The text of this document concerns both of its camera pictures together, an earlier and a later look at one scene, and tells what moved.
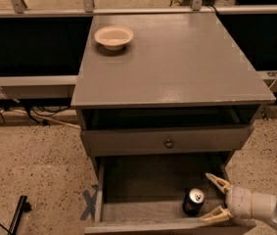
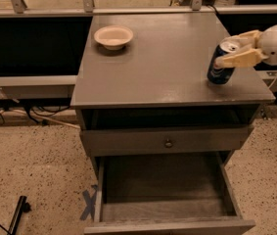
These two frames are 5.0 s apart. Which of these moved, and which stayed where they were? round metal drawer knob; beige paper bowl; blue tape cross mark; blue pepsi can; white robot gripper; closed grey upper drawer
Moved: blue pepsi can; white robot gripper
Stayed: blue tape cross mark; beige paper bowl; round metal drawer knob; closed grey upper drawer
